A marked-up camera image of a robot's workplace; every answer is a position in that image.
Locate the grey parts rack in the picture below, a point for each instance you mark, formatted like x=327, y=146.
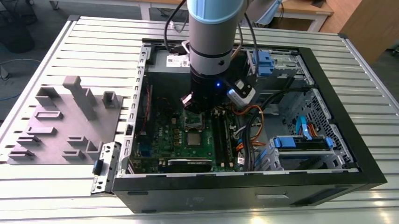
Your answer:
x=71, y=121

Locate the black graphics card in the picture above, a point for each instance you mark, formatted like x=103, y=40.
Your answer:
x=190, y=164

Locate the grey power supply unit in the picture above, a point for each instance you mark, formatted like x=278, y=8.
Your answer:
x=162, y=60

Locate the silver square CPU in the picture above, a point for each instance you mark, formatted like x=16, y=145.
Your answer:
x=194, y=140

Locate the grey metal disk bay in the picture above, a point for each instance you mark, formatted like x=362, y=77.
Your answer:
x=299, y=154

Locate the black RAM slot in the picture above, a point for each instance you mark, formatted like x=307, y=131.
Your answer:
x=228, y=140
x=218, y=137

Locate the black round bin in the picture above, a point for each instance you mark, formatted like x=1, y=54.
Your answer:
x=16, y=39

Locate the CPU socket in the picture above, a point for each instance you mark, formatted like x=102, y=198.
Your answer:
x=194, y=132

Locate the hard disk in blue carrier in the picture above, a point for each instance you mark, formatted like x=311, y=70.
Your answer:
x=307, y=142

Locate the small wrist side camera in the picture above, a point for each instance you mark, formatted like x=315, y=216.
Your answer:
x=187, y=100

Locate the grey metal drive cage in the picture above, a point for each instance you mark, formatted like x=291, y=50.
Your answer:
x=274, y=81

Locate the grey hinged slot bracket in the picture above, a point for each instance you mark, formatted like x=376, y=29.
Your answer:
x=108, y=158

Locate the blue plastic drive latch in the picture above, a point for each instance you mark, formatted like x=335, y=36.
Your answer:
x=266, y=63

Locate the silver wrist camera, black face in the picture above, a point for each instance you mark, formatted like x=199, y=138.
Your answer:
x=238, y=99

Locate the wooden cabinet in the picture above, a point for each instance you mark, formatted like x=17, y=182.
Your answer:
x=371, y=23

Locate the green motherboard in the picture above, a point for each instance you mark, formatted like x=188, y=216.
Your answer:
x=168, y=140

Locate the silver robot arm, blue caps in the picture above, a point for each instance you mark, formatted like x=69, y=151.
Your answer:
x=211, y=35

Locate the black open PC case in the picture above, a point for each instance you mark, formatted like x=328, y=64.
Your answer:
x=218, y=193

